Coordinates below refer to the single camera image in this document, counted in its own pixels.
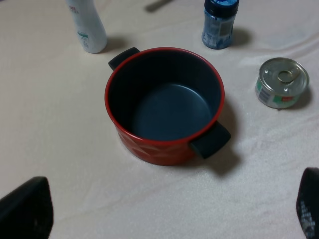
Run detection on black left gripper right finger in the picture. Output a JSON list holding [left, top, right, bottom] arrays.
[[296, 167, 319, 239]]

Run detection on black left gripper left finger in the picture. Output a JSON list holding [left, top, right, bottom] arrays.
[[0, 176, 54, 239]]

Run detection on white plastic bottle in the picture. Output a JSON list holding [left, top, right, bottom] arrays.
[[66, 0, 108, 54]]

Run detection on silver tin can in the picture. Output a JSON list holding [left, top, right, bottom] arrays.
[[255, 57, 310, 110]]

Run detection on small blue jar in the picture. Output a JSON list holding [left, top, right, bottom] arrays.
[[201, 0, 239, 50]]

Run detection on red pot with black handles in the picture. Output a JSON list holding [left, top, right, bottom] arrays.
[[105, 47, 231, 166]]

